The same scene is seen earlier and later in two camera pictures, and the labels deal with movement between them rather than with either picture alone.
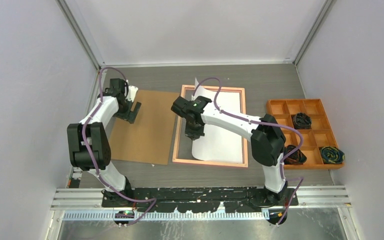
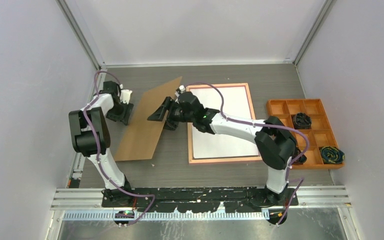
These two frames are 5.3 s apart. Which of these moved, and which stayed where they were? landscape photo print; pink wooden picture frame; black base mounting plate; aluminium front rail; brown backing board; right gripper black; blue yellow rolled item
Moved: brown backing board; right gripper black; pink wooden picture frame
Stayed: landscape photo print; black base mounting plate; blue yellow rolled item; aluminium front rail
